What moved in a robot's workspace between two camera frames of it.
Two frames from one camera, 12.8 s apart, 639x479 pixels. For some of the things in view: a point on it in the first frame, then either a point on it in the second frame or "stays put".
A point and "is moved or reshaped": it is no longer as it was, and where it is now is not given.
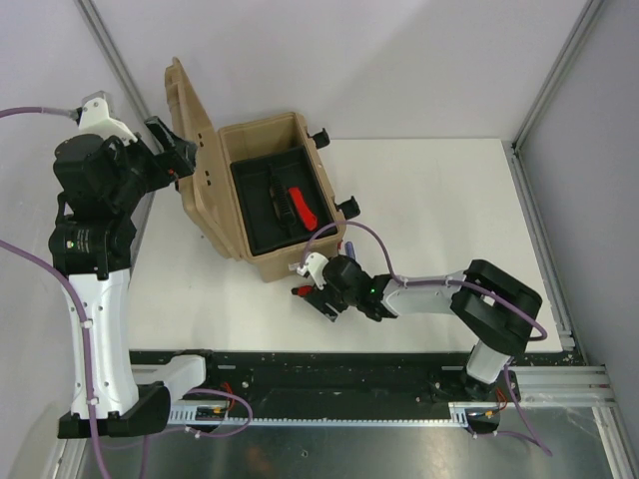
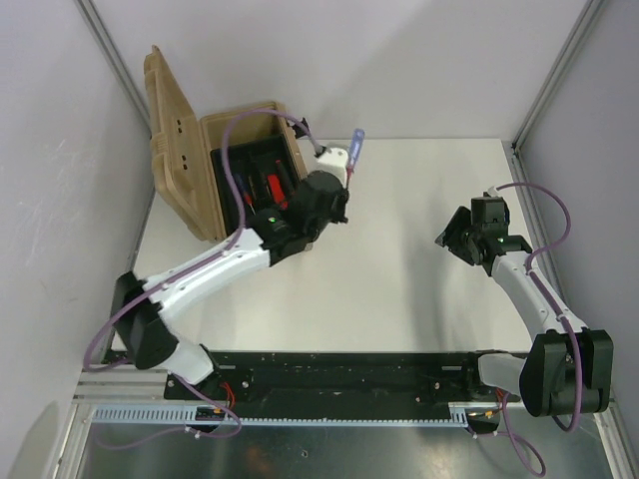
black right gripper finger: [325, 305] to [459, 237]
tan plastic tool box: [209, 192] is moved or reshaped
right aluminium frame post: [589, 12] stays put
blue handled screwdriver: [349, 249] to [247, 195]
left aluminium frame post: [89, 8] stays put
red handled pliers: [309, 218] is moved or reshaped
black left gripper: [178, 159] to [337, 214]
